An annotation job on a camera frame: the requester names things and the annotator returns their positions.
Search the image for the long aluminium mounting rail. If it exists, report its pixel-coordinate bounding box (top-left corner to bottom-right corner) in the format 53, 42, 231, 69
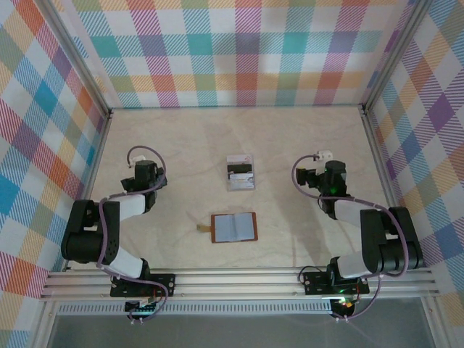
39, 267, 439, 301

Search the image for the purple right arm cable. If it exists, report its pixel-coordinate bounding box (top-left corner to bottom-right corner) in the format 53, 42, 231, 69
292, 151, 409, 322

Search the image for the short aluminium frame bar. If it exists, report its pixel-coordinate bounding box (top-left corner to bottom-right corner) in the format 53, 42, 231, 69
30, 300, 61, 348
420, 297, 449, 348

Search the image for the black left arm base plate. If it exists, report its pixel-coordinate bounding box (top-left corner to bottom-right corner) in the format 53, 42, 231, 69
110, 273, 177, 299

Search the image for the aluminium frame post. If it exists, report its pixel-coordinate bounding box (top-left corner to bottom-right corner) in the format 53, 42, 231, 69
360, 0, 436, 115
34, 0, 113, 120

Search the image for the slotted grey cable duct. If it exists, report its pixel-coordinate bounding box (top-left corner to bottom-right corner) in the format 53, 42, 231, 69
57, 302, 334, 315

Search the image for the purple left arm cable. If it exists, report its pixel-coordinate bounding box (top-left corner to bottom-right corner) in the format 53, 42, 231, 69
96, 145, 171, 323

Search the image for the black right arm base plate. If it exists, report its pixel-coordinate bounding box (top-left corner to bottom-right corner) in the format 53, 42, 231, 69
303, 270, 370, 297

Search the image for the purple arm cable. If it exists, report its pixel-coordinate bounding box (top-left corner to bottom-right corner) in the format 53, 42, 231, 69
292, 151, 409, 322
96, 145, 171, 323

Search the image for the brown leather card holder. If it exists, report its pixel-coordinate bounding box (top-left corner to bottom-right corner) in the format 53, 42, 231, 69
196, 212, 259, 244

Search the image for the aluminium side rail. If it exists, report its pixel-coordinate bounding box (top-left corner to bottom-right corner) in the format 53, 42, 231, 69
61, 108, 114, 273
360, 104, 418, 268

